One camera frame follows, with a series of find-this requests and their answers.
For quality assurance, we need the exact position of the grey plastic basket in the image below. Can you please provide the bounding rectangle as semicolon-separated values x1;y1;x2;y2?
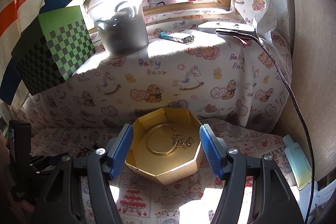
87;0;149;57

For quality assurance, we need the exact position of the pile of bracelets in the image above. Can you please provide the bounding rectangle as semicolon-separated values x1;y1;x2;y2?
76;143;100;159

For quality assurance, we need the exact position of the white phone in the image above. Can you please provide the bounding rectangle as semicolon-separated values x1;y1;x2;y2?
198;21;255;34

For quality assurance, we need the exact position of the gold octagonal box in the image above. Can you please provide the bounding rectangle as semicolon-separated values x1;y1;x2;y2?
125;107;203;185

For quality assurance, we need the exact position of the light green tube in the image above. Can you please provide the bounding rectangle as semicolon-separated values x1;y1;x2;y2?
282;135;311;190

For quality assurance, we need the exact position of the baby bear print cloth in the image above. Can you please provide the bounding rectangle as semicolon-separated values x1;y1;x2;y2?
10;0;292;132

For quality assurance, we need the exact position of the teal lighter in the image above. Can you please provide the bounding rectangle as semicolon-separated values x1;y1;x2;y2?
158;32;195;44

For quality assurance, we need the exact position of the green black checkerboard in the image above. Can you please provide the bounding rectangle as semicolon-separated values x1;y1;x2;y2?
11;6;96;95

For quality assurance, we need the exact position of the gold chain jewelry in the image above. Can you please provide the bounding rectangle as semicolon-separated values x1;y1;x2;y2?
171;133;195;149

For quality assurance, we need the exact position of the black cable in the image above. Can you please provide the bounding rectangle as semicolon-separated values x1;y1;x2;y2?
215;28;316;224

